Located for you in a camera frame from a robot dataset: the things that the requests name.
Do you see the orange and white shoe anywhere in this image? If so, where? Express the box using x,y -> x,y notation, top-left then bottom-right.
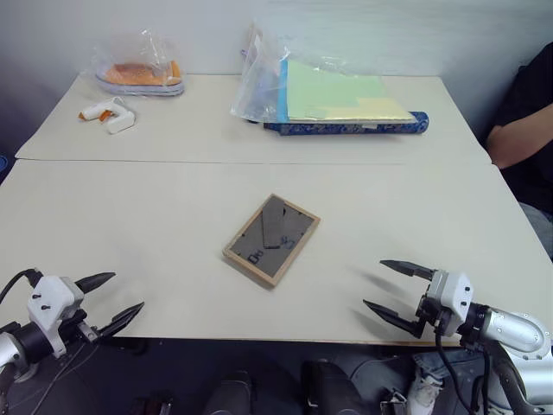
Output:
95,60 -> 186,98

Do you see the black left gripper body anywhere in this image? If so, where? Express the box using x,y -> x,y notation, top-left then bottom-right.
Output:
60,309 -> 104,345

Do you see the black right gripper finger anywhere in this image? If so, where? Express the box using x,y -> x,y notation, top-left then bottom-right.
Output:
378,259 -> 438,283
362,298 -> 423,340

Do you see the clear plastic bag with papers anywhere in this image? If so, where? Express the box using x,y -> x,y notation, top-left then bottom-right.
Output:
229,17 -> 295,127

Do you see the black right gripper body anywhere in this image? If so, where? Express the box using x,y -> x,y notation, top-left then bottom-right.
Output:
415,292 -> 448,340

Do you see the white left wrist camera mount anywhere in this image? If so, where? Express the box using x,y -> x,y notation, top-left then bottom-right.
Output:
26,275 -> 86,358

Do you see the white hot glue gun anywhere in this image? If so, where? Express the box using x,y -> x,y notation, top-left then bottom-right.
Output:
78,96 -> 139,136

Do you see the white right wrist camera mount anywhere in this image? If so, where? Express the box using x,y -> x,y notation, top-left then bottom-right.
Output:
425,269 -> 475,338

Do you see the green and yellow paper stack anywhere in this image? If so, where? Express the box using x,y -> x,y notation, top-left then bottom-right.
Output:
278,59 -> 416,127

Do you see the clear plastic bag with shoe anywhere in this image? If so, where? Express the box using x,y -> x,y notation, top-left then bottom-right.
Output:
92,28 -> 187,98

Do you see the person in black shirt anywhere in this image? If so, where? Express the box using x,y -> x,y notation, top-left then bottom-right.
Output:
485,41 -> 553,261

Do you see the blue denim cloth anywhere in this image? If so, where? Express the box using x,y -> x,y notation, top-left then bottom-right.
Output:
409,348 -> 460,414

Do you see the wooden framed grey tray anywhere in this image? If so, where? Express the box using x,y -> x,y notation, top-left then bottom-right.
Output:
222,193 -> 321,291

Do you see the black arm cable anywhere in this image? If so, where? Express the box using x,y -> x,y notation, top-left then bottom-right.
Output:
0,268 -> 43,304
433,327 -> 481,415

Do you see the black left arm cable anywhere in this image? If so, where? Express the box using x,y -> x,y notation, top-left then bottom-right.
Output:
0,268 -> 43,304

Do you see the blue patterned paper roll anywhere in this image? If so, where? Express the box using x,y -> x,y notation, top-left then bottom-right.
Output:
262,111 -> 429,139

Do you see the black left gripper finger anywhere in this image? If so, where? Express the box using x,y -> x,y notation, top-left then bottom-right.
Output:
99,301 -> 146,340
75,271 -> 118,296

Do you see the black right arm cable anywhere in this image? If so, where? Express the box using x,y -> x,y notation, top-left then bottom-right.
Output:
433,327 -> 481,415

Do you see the dark rounded shape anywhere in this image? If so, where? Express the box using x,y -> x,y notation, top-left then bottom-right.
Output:
204,368 -> 255,415

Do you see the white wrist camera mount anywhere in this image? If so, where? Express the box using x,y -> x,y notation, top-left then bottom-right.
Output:
425,269 -> 475,338
26,275 -> 86,358

